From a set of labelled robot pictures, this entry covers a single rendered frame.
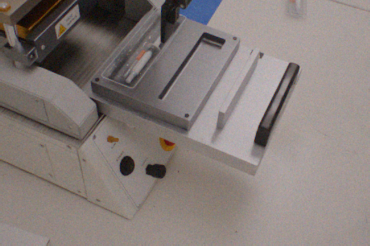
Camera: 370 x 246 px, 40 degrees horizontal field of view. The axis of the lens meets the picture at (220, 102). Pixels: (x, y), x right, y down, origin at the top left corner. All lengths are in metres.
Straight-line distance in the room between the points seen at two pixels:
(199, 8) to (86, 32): 0.41
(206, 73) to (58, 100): 0.22
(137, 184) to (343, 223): 0.38
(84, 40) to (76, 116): 0.21
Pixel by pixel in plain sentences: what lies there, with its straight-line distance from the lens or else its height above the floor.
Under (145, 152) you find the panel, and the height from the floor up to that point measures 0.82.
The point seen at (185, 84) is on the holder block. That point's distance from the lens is 0.79.
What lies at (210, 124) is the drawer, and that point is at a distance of 0.76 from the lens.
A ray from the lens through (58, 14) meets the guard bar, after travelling 0.80.
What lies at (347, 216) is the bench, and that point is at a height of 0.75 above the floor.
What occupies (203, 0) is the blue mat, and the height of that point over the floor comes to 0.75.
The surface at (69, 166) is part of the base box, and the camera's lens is 0.87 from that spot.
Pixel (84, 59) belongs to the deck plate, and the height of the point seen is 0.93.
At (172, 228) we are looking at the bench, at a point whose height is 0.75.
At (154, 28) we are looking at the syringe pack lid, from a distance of 0.85.
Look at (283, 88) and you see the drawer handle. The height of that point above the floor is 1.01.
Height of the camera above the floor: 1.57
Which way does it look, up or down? 49 degrees down
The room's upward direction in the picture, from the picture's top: 8 degrees clockwise
